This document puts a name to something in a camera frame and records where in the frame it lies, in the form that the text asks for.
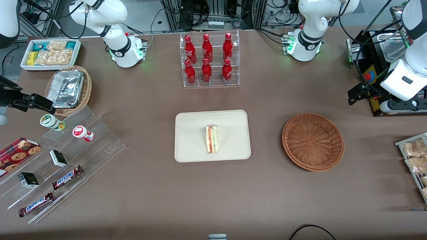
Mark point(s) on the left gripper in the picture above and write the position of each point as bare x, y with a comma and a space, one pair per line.
374, 91

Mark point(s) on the triangle sandwich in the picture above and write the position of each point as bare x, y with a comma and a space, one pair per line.
211, 140

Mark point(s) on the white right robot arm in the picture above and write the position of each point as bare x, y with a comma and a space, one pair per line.
123, 50

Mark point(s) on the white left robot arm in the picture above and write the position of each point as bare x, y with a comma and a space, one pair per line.
310, 43

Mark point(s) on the light wicker basket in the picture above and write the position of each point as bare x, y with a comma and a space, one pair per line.
87, 90

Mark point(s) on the tray of packaged crackers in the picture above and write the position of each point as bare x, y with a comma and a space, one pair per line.
400, 144

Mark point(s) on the brown round wicker basket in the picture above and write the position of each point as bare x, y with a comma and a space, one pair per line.
312, 141

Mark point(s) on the cream plastic tray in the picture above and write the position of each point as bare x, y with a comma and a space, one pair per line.
190, 136

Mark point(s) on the green lid yogurt cup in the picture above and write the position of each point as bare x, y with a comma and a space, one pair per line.
50, 120

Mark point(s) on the silver foil container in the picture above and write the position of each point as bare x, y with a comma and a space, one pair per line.
65, 88

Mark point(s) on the white snack bin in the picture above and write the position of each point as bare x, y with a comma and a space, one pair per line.
25, 65

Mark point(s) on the yellow snack packet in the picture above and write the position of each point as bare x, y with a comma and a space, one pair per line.
31, 58

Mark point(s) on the clear rice cracker bag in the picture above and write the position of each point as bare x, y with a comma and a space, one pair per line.
56, 45
53, 57

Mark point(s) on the red lid yogurt cup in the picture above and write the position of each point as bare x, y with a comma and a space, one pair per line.
80, 132

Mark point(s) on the red cookie box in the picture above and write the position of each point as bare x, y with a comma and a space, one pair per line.
18, 153

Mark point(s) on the teal snack packet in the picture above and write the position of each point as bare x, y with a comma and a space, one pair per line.
40, 46
70, 45

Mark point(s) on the small black carton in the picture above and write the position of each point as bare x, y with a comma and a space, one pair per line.
58, 158
28, 180

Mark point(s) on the clear acrylic stepped display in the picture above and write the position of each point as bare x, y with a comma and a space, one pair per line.
96, 146

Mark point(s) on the clear bag of crackers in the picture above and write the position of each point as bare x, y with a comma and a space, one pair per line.
424, 192
413, 148
423, 180
417, 165

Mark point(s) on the Snickers bar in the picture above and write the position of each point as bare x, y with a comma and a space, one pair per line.
36, 204
66, 177

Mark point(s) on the clear acrylic bottle rack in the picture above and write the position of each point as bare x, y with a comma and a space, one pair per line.
233, 81

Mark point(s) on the red cola bottle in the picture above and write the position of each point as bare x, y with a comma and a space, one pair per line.
190, 50
227, 71
228, 48
206, 71
207, 49
190, 72

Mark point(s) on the white power strip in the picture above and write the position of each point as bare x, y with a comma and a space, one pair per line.
216, 24

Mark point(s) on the small grey device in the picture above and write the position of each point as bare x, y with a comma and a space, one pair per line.
217, 237

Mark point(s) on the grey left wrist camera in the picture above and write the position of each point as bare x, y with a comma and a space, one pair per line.
388, 106

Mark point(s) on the aluminium frame rack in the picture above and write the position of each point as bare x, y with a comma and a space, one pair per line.
173, 13

